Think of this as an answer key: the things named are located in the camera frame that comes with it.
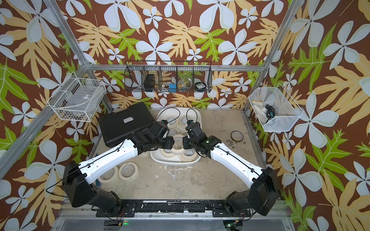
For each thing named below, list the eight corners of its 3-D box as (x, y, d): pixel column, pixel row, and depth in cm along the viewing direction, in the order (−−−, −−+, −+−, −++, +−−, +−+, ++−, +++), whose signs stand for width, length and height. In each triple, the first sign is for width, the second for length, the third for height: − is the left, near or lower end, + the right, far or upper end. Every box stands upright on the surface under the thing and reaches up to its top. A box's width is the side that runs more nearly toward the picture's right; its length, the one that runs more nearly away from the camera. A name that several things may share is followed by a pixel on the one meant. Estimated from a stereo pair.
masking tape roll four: (117, 180, 85) (115, 179, 83) (122, 163, 92) (120, 161, 89) (136, 180, 85) (135, 179, 83) (140, 163, 92) (139, 161, 89)
